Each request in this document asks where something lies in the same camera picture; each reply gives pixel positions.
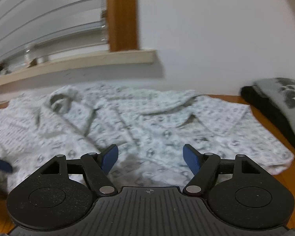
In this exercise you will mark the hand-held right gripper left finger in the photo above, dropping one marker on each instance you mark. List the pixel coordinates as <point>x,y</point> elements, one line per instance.
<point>110,159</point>

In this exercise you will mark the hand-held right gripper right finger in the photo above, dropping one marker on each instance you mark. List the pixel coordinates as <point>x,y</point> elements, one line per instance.
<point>190,159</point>

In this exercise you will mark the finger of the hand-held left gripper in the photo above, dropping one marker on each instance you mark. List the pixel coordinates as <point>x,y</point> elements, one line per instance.
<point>0,163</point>

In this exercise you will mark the patterned white pajama shirt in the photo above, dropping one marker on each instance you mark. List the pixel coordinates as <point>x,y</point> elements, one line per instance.
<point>150,127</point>

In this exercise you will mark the black garment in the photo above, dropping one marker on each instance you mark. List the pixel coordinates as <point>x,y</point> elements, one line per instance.
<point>265,108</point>

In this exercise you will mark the grey printed t-shirt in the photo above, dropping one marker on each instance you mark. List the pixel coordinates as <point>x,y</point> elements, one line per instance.
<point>285,103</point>

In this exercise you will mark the small bottle orange label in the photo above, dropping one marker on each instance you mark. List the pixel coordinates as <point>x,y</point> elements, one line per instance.
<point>36,55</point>

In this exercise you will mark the grey window blind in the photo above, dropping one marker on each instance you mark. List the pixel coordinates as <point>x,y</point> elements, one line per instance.
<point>44,14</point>

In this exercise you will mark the wooden window frame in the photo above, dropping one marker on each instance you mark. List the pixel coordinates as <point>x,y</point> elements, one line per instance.
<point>123,14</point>

